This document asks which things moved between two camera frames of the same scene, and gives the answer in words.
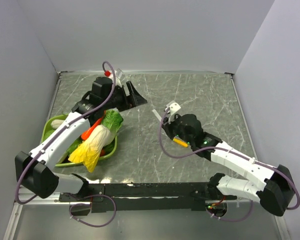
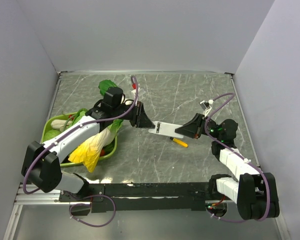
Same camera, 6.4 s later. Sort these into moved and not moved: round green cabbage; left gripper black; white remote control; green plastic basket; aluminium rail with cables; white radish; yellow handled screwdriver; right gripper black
Moved: white remote control; left gripper black; right gripper black
Not moved: white radish; green plastic basket; yellow handled screwdriver; aluminium rail with cables; round green cabbage
